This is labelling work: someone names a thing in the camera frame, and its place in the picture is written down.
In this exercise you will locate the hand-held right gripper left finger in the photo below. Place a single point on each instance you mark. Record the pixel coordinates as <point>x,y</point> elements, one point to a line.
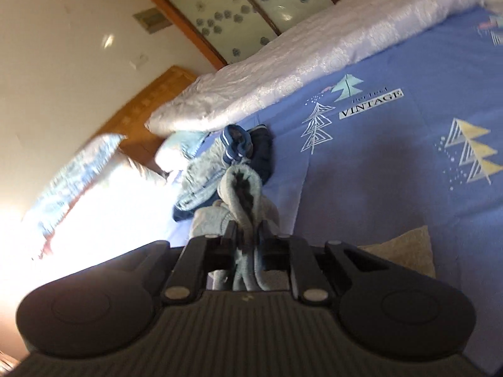
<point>230,235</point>

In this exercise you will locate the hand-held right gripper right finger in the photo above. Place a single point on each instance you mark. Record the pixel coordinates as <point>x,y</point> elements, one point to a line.
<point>264,235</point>

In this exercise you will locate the light grey pants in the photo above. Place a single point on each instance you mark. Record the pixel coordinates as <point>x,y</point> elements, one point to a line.
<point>235,188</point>

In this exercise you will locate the folded navy garment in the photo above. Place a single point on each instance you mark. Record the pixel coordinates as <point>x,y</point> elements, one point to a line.
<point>261,153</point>

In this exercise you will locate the light blue folded cloth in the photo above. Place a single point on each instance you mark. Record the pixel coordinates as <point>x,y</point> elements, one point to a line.
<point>177,147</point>

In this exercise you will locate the blue printed bed sheet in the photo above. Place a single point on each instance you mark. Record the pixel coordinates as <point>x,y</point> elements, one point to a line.
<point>373,188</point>

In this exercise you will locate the beige cloth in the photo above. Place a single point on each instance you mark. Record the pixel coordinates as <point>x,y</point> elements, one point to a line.
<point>404,247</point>

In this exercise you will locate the wooden headboard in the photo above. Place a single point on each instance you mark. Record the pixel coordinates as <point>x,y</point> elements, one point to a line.
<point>157,94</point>

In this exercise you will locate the floral patterned pillow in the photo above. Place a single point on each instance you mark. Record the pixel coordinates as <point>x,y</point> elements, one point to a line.
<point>78,176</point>

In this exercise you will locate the pale grey quilt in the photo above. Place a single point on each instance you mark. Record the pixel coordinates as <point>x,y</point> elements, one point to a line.
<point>314,47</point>

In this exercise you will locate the wooden wardrobe with glass doors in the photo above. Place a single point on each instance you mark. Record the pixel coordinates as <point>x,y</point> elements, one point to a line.
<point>235,0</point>

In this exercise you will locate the grey wall plate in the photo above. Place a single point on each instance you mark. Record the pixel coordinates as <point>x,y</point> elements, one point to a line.
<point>149,19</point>

